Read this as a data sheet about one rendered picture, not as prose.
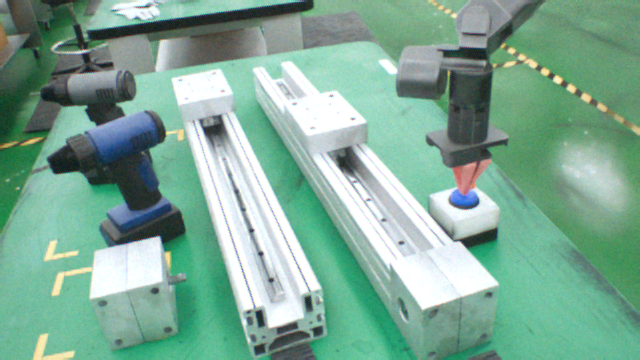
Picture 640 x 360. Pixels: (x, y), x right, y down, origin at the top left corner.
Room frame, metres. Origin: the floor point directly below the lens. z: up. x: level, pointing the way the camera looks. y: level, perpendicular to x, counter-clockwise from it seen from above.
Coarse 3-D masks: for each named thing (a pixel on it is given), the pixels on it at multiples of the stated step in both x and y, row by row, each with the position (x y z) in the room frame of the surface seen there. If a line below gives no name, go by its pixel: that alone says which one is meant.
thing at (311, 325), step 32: (192, 128) 1.00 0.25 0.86; (224, 128) 1.03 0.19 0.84; (224, 160) 0.91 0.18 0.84; (256, 160) 0.84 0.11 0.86; (224, 192) 0.75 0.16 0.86; (256, 192) 0.74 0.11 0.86; (224, 224) 0.66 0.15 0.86; (256, 224) 0.70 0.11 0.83; (288, 224) 0.65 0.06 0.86; (224, 256) 0.62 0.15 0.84; (256, 256) 0.62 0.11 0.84; (288, 256) 0.58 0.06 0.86; (256, 288) 0.52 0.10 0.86; (288, 288) 0.56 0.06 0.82; (320, 288) 0.51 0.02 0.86; (256, 320) 0.49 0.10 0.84; (288, 320) 0.50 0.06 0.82; (320, 320) 0.51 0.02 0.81; (256, 352) 0.49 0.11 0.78
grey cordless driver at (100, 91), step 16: (64, 80) 0.98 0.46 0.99; (80, 80) 0.98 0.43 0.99; (96, 80) 0.97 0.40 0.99; (112, 80) 0.97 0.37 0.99; (128, 80) 0.98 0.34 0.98; (48, 96) 0.98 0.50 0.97; (64, 96) 0.97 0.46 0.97; (80, 96) 0.96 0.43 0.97; (96, 96) 0.96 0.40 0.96; (112, 96) 0.96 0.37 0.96; (128, 96) 0.97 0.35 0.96; (96, 112) 0.98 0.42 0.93; (112, 112) 0.98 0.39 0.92; (96, 176) 0.96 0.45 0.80
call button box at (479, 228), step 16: (448, 192) 0.73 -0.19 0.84; (480, 192) 0.72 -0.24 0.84; (432, 208) 0.71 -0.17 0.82; (448, 208) 0.69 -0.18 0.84; (464, 208) 0.68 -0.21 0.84; (480, 208) 0.68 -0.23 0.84; (496, 208) 0.67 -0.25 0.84; (448, 224) 0.67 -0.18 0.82; (464, 224) 0.66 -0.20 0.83; (480, 224) 0.66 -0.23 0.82; (496, 224) 0.67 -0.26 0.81; (464, 240) 0.66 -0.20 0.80; (480, 240) 0.67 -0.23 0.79
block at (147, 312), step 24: (144, 240) 0.63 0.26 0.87; (96, 264) 0.58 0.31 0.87; (120, 264) 0.58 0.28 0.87; (144, 264) 0.58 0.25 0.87; (96, 288) 0.54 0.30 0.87; (120, 288) 0.53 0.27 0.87; (144, 288) 0.53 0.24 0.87; (168, 288) 0.57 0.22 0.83; (96, 312) 0.52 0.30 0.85; (120, 312) 0.52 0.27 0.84; (144, 312) 0.53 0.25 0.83; (168, 312) 0.54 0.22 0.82; (120, 336) 0.52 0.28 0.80; (144, 336) 0.53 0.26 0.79; (168, 336) 0.53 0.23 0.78
